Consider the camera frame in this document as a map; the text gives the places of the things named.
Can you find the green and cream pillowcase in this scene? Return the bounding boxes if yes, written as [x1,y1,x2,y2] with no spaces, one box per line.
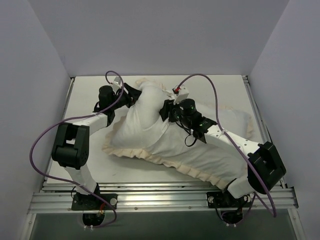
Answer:
[102,78,248,189]

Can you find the aluminium table edge rail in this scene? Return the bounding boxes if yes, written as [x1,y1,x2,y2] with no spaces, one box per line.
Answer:
[46,77,75,175]

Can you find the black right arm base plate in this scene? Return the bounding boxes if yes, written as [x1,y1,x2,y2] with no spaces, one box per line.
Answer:
[206,190,252,209]

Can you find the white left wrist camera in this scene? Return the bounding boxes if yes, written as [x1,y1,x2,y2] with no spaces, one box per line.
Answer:
[111,76,122,93]

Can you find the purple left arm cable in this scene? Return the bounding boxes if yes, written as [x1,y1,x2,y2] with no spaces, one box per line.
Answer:
[29,71,126,228]

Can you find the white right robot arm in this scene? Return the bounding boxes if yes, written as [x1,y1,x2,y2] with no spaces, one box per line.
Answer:
[159,98,287,207]

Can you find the aluminium right side rail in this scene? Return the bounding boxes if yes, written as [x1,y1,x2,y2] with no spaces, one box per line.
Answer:
[241,74,288,188]

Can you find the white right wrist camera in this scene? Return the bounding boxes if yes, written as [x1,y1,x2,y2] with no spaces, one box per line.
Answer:
[172,84,189,105]

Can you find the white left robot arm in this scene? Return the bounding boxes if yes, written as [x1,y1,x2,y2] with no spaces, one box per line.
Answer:
[51,83,142,210]

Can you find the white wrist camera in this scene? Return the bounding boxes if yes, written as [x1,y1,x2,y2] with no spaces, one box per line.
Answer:
[172,84,189,105]
[111,76,122,93]

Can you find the aluminium front frame rails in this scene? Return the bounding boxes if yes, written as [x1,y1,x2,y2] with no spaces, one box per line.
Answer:
[27,181,300,215]

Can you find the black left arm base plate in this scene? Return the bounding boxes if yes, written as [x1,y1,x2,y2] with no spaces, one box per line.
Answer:
[71,192,118,211]

